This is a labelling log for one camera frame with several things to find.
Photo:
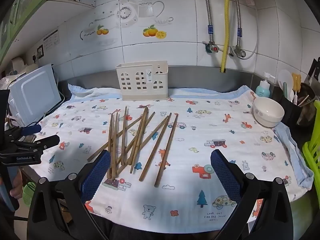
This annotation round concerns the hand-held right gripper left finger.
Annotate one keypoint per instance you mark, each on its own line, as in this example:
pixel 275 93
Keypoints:
pixel 96 177

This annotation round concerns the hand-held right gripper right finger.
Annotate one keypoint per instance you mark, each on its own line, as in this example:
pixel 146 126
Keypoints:
pixel 225 177

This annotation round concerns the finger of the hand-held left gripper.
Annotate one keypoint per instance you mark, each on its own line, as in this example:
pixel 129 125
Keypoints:
pixel 47 141
pixel 30 130

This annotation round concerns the pile of wooden chopsticks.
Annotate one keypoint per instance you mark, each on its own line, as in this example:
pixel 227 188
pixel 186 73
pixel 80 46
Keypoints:
pixel 138 140

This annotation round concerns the beige plastic chopstick holder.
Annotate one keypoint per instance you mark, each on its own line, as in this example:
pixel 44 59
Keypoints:
pixel 130 70

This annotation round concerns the person's left hand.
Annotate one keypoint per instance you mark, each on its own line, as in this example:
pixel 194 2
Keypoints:
pixel 18 187

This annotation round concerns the white microwave oven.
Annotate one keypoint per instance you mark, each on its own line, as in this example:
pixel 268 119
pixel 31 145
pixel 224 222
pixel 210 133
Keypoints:
pixel 35 95

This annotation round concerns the green plastic strainer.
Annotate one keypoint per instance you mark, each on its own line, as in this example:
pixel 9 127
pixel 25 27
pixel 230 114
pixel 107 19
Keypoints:
pixel 29 195

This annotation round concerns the white printed cloth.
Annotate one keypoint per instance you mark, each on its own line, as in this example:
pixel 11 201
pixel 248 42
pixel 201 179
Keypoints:
pixel 180 200

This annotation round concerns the white kitchen appliance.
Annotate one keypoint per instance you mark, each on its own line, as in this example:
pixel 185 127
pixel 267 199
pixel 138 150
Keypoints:
pixel 18 65

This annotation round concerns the light blue towel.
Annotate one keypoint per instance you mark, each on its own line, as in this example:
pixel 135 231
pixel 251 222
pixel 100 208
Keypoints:
pixel 296 155

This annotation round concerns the white ceramic bowl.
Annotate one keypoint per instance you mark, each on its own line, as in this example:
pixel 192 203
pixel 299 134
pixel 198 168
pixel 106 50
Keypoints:
pixel 268 112

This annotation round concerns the green plastic basket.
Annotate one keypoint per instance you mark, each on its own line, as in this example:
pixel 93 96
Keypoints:
pixel 311 157

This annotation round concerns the black utensil container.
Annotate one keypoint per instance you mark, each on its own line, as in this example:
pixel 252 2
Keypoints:
pixel 290 115

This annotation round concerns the teal pump soap bottle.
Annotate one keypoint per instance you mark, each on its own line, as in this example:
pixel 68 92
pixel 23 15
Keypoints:
pixel 262 90

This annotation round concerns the white rice paddle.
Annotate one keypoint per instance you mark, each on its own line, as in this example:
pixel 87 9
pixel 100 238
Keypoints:
pixel 285 77

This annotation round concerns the yellow sponge brush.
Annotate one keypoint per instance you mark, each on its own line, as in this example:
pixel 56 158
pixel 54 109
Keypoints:
pixel 296 81

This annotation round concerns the plain metal valve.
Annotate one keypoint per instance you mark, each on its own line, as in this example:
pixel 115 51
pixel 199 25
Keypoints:
pixel 239 52

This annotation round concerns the black kitchen cleaver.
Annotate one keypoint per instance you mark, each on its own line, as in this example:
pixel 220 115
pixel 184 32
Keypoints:
pixel 315 68

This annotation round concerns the wall power socket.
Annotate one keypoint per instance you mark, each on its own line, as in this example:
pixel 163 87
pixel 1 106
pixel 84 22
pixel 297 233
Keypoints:
pixel 38 53

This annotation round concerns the white printed wall label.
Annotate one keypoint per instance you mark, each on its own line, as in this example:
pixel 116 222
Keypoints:
pixel 51 39

